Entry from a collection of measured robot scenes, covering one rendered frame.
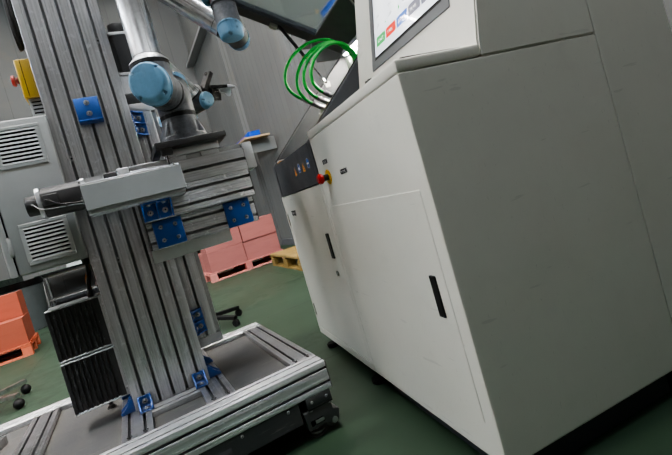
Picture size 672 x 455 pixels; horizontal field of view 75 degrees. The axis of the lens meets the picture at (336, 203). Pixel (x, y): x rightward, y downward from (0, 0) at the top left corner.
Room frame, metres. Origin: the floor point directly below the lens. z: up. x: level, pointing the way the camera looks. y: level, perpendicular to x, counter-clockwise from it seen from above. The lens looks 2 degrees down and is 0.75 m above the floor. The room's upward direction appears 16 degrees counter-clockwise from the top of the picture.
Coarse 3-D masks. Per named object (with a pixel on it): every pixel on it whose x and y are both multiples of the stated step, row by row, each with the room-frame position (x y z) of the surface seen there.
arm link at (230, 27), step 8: (216, 0) 1.32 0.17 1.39; (224, 0) 1.32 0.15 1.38; (232, 0) 1.34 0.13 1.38; (216, 8) 1.32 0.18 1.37; (224, 8) 1.32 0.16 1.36; (232, 8) 1.33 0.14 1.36; (216, 16) 1.33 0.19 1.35; (224, 16) 1.32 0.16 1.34; (232, 16) 1.32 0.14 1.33; (216, 24) 1.34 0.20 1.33; (224, 24) 1.32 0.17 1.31; (232, 24) 1.32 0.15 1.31; (240, 24) 1.34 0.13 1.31; (224, 32) 1.32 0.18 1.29; (232, 32) 1.32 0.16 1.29; (240, 32) 1.34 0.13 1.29; (224, 40) 1.35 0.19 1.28; (232, 40) 1.37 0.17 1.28
